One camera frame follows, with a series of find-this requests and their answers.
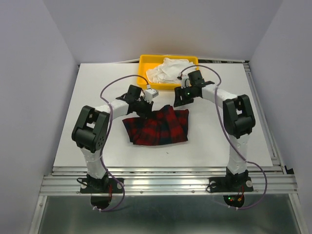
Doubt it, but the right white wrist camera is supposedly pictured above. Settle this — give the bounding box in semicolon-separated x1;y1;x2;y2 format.
177;75;191;88

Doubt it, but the red plaid pleated skirt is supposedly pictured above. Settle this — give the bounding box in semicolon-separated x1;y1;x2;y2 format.
122;105;190;146

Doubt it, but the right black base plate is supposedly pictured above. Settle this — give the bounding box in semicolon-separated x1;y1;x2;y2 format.
209;177;254;193

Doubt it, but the yellow plastic bin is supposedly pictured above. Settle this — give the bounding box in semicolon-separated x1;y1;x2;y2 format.
137;55;198;90

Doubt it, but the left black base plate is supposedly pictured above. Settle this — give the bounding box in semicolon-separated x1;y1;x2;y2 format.
79;177;123;194

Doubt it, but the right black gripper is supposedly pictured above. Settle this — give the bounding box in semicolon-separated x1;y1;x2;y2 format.
172;84;195;107

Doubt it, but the aluminium rail frame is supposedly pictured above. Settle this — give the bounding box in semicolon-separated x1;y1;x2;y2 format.
30;60;309;234

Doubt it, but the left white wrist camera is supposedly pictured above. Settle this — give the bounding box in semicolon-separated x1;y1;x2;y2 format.
144;88;158;103

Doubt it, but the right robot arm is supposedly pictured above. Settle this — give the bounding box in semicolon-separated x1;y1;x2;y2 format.
174;70;255;193

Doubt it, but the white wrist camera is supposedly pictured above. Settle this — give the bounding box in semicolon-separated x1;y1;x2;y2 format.
144;88;158;103
177;75;191;88

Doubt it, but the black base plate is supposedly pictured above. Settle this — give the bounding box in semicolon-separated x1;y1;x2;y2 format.
79;177;123;194
209;177;254;193

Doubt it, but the white skirt in bin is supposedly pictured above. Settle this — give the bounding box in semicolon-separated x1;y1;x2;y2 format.
146;58;194;84

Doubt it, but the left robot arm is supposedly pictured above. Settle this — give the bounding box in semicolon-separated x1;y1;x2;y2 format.
72;85;158;192

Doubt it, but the purple cable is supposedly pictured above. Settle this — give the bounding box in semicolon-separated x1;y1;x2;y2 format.
179;64;268;211
92;74;152;212

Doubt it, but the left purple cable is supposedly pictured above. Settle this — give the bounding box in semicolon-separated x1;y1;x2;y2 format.
92;74;152;212

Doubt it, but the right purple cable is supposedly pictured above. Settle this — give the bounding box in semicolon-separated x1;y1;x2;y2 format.
179;64;268;211

